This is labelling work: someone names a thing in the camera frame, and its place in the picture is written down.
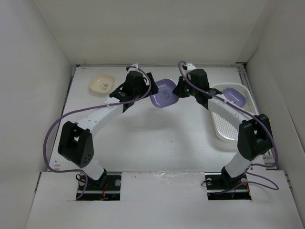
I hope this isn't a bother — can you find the purple panda plate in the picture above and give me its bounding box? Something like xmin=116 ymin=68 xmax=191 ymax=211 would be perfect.
xmin=150 ymin=78 xmax=179 ymax=108
xmin=222 ymin=87 xmax=246 ymax=108

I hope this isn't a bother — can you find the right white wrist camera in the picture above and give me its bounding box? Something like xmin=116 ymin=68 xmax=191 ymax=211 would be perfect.
xmin=183 ymin=63 xmax=196 ymax=71

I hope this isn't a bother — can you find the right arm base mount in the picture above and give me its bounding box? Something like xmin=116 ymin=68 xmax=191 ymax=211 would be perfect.
xmin=201 ymin=168 xmax=252 ymax=200

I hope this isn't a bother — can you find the white plastic bin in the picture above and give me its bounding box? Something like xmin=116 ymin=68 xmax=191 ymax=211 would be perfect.
xmin=211 ymin=83 xmax=258 ymax=152

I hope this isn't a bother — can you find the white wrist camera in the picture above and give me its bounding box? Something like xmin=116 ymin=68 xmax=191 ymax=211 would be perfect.
xmin=183 ymin=63 xmax=196 ymax=71
xmin=125 ymin=63 xmax=139 ymax=72

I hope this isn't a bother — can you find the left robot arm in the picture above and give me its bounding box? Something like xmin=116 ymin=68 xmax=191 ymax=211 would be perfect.
xmin=58 ymin=70 xmax=158 ymax=189

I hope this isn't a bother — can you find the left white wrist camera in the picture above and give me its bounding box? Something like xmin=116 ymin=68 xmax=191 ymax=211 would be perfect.
xmin=125 ymin=63 xmax=139 ymax=72

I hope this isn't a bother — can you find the cream panda plate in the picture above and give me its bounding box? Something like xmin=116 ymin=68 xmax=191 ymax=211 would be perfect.
xmin=89 ymin=74 xmax=115 ymax=95

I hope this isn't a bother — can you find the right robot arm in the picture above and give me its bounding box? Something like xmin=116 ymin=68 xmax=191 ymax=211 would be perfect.
xmin=173 ymin=68 xmax=276 ymax=188

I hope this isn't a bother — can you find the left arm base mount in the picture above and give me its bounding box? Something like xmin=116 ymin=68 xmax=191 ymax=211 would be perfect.
xmin=75 ymin=172 xmax=122 ymax=201

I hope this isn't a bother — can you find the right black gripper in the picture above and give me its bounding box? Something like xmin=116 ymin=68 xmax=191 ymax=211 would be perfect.
xmin=174 ymin=75 xmax=199 ymax=97

